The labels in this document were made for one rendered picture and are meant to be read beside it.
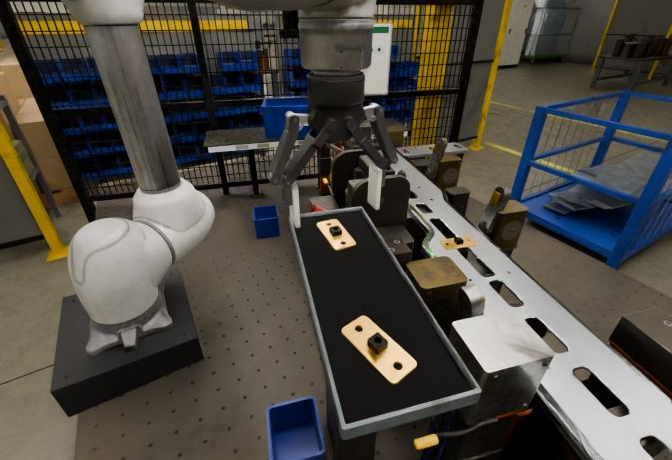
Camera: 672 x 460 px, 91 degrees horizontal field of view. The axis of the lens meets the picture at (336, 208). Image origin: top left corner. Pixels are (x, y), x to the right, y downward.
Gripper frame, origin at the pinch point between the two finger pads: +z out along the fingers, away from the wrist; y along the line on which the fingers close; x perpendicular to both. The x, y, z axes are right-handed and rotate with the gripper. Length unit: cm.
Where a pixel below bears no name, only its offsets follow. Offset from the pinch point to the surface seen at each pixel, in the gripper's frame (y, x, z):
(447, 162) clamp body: 60, 41, 17
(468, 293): 15.5, -15.4, 10.6
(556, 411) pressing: 19.8, -30.5, 20.8
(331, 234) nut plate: -0.9, -0.2, 4.7
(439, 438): 2.8, -26.8, 20.6
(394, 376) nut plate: -4.8, -25.5, 4.9
